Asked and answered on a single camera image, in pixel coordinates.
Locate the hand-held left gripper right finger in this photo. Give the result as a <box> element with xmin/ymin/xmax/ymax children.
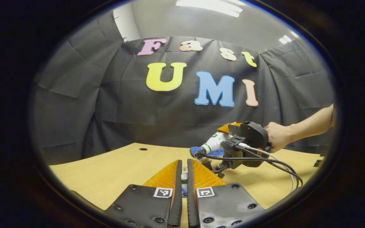
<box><xmin>187</xmin><ymin>158</ymin><xmax>266</xmax><ymax>228</ymax></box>

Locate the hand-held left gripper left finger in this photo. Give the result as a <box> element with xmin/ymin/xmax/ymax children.
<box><xmin>105</xmin><ymin>159</ymin><xmax>183</xmax><ymax>228</ymax></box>

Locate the white teacup lid blue print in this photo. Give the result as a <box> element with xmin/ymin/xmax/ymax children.
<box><xmin>181</xmin><ymin>165</ymin><xmax>189</xmax><ymax>197</ymax></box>

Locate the white water bottle green label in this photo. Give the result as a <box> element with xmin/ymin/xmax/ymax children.
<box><xmin>201</xmin><ymin>131</ymin><xmax>234</xmax><ymax>155</ymax></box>

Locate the blue towel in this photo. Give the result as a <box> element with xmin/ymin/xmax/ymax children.
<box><xmin>190</xmin><ymin>146</ymin><xmax>225</xmax><ymax>158</ymax></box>

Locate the black backdrop cloth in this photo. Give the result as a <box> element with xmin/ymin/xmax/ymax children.
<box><xmin>31</xmin><ymin>13</ymin><xmax>335</xmax><ymax>166</ymax></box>

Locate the long ceiling light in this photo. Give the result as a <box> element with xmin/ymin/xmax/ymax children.
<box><xmin>176</xmin><ymin>0</ymin><xmax>244</xmax><ymax>18</ymax></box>

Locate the white cable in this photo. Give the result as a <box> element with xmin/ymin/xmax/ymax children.
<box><xmin>239</xmin><ymin>143</ymin><xmax>296</xmax><ymax>193</ymax></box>

